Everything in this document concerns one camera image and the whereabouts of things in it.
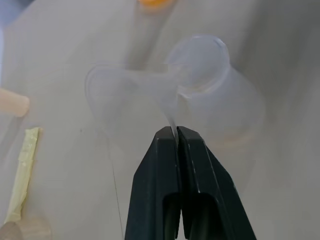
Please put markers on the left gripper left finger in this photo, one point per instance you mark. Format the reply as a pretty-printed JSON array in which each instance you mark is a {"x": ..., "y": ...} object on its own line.
[{"x": 152, "y": 190}]

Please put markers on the translucent plastic funnel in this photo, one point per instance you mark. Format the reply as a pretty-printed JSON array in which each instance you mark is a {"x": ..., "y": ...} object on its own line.
[{"x": 112, "y": 87}]

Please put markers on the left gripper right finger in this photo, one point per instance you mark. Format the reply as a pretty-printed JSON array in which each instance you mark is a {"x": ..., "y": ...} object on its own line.
[{"x": 210, "y": 195}]

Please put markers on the cream upright cylinder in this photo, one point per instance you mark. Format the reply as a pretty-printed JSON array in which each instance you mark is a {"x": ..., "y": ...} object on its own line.
[{"x": 12, "y": 102}]

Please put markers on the beige tape roll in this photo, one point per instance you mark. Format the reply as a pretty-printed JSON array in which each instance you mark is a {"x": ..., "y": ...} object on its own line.
[{"x": 27, "y": 230}]

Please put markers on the small translucent conical flask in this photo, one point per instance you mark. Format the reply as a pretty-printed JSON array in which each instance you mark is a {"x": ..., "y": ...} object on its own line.
[{"x": 225, "y": 100}]

